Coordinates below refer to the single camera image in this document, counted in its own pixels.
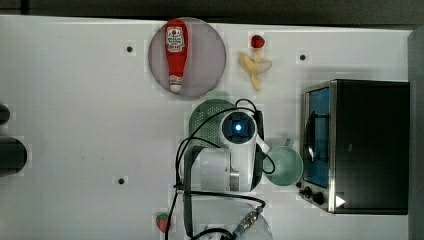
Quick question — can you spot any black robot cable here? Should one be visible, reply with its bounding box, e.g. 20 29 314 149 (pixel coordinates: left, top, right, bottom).
164 98 277 240

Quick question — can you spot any black cylinder holder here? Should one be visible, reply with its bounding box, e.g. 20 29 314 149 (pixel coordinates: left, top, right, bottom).
0 104 11 125
0 137 27 177

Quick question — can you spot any peeled banana toy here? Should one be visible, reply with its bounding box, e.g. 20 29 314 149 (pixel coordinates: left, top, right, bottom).
238 50 273 91

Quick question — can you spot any red ketchup bottle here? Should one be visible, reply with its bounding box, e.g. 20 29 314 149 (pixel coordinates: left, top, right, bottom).
164 19 189 93

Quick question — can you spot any black cylinder holder lower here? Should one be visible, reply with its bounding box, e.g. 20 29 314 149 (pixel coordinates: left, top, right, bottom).
0 137 27 177

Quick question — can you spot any strawberry toy near banana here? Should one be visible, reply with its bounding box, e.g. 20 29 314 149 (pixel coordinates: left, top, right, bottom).
250 35 265 49

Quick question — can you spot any black toaster oven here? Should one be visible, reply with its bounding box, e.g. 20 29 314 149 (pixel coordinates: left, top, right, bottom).
297 79 410 215

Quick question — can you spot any black cylinder holder upper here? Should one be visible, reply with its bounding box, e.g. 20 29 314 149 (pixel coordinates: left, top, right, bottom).
0 104 11 125

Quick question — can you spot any green strainer bowl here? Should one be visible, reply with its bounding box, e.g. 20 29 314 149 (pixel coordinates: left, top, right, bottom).
188 91 234 148

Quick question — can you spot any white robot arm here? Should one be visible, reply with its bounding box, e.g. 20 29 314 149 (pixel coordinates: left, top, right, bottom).
180 108 273 240

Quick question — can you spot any strawberry toy near bowl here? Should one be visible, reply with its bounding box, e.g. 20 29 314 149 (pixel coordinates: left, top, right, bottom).
155 213 170 233

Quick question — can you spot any grey round plate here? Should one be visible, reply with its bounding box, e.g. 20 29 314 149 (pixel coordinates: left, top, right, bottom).
148 17 226 97

